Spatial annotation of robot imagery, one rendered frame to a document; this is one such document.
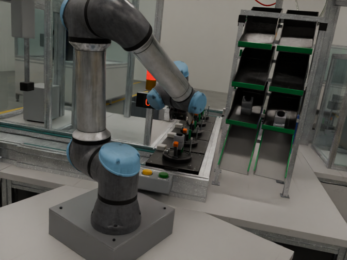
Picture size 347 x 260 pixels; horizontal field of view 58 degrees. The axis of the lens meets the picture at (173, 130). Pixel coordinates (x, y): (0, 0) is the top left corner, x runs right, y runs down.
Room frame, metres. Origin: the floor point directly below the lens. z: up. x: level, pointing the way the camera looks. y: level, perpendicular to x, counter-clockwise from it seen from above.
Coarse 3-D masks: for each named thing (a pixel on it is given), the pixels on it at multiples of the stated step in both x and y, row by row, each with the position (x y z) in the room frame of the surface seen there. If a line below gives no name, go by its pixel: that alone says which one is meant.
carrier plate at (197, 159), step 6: (156, 150) 1.49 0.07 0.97; (150, 156) 1.39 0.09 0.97; (156, 156) 1.40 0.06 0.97; (192, 156) 1.46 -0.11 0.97; (198, 156) 1.47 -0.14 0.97; (150, 162) 1.31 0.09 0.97; (156, 162) 1.32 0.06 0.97; (162, 162) 1.33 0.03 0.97; (168, 162) 1.34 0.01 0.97; (192, 162) 1.37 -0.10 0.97; (198, 162) 1.38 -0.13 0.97; (162, 168) 1.30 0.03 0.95; (180, 168) 1.29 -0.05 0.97; (186, 168) 1.30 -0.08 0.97; (192, 168) 1.30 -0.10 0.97; (198, 168) 1.31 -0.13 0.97
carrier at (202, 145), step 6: (198, 126) 1.68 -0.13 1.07; (168, 132) 1.79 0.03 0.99; (168, 138) 1.72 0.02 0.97; (186, 138) 1.65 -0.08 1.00; (168, 144) 1.61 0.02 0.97; (186, 144) 1.59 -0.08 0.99; (192, 144) 1.60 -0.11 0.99; (198, 144) 1.67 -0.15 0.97; (204, 144) 1.68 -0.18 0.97; (186, 150) 1.55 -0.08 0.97; (192, 150) 1.56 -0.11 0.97; (198, 150) 1.57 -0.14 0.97; (204, 150) 1.58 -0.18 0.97
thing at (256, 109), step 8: (240, 88) 1.53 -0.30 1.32; (264, 88) 1.50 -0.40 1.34; (240, 96) 1.50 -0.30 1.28; (256, 96) 1.49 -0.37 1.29; (264, 96) 1.38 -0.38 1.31; (232, 104) 1.39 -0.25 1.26; (240, 104) 1.44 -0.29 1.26; (256, 104) 1.43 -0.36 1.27; (232, 112) 1.38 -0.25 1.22; (240, 112) 1.38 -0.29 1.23; (256, 112) 1.37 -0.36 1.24; (232, 120) 1.29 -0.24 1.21; (240, 120) 1.33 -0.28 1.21; (248, 120) 1.32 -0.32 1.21; (256, 120) 1.32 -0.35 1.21; (256, 128) 1.27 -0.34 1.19
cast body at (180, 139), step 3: (177, 135) 1.40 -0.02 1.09; (180, 135) 1.40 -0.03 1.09; (183, 135) 1.41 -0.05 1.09; (174, 138) 1.39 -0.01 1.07; (177, 138) 1.39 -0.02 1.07; (180, 138) 1.39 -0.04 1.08; (183, 138) 1.40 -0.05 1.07; (174, 141) 1.40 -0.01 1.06; (177, 141) 1.39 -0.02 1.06; (180, 141) 1.39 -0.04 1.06; (183, 141) 1.42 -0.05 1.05; (180, 144) 1.38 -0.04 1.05; (183, 144) 1.43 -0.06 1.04; (180, 147) 1.38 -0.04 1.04
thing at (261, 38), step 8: (256, 8) 1.52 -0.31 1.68; (264, 8) 1.50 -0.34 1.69; (272, 8) 1.49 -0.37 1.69; (280, 8) 1.48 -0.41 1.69; (248, 16) 1.43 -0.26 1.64; (248, 24) 1.46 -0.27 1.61; (256, 24) 1.52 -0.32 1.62; (264, 24) 1.52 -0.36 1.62; (272, 24) 1.51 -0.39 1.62; (248, 32) 1.43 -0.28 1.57; (256, 32) 1.43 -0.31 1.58; (264, 32) 1.43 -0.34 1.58; (272, 32) 1.42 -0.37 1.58; (240, 40) 1.33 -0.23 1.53; (248, 40) 1.36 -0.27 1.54; (256, 40) 1.36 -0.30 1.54; (264, 40) 1.35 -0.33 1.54; (272, 40) 1.35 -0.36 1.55; (256, 48) 1.29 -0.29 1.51; (264, 48) 1.28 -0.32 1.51
